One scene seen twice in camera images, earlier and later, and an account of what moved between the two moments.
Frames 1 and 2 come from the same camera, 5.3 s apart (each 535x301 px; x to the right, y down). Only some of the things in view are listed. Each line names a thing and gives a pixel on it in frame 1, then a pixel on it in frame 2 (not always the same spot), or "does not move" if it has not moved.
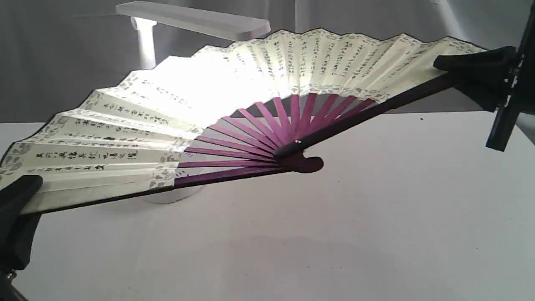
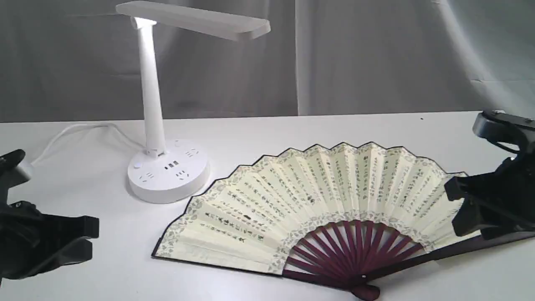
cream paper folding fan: [247, 109] to [359, 212]
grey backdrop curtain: [53, 52] does not move
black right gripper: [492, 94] to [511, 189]
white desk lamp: [146, 17] does not move
